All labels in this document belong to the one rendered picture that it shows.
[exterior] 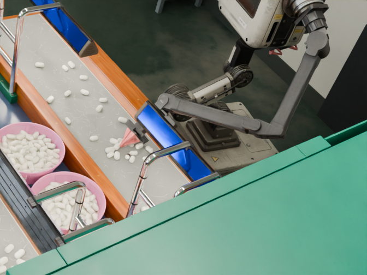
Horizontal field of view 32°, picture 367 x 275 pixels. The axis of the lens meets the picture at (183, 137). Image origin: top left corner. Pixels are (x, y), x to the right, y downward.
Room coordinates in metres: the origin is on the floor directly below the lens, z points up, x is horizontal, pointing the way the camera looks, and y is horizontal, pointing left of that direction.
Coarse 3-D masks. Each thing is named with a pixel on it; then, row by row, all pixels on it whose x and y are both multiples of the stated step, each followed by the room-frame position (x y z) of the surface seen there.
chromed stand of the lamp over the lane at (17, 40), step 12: (0, 0) 2.02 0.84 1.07; (0, 12) 2.02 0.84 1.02; (24, 12) 1.94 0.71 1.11; (36, 12) 1.98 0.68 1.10; (0, 24) 2.01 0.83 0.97; (0, 36) 2.03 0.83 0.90; (12, 36) 1.96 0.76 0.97; (0, 48) 2.02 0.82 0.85; (12, 72) 1.93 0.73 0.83; (0, 84) 1.97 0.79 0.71; (12, 84) 1.93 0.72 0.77; (12, 96) 1.92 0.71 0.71
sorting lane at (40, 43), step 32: (32, 32) 2.34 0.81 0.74; (32, 64) 2.13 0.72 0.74; (64, 64) 2.20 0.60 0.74; (64, 96) 2.01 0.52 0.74; (96, 96) 2.08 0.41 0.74; (96, 128) 1.89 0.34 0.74; (96, 160) 1.72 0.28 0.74; (128, 160) 1.78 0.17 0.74; (160, 160) 1.84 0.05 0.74; (128, 192) 1.62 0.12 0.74; (160, 192) 1.68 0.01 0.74
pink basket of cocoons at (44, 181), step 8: (48, 176) 1.53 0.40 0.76; (56, 176) 1.56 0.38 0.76; (64, 176) 1.57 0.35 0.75; (72, 176) 1.58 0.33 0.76; (80, 176) 1.59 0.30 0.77; (40, 184) 1.50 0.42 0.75; (48, 184) 1.53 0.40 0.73; (96, 184) 1.57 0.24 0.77; (96, 192) 1.56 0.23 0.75; (104, 200) 1.52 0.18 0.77; (104, 208) 1.48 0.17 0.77; (64, 232) 1.35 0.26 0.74
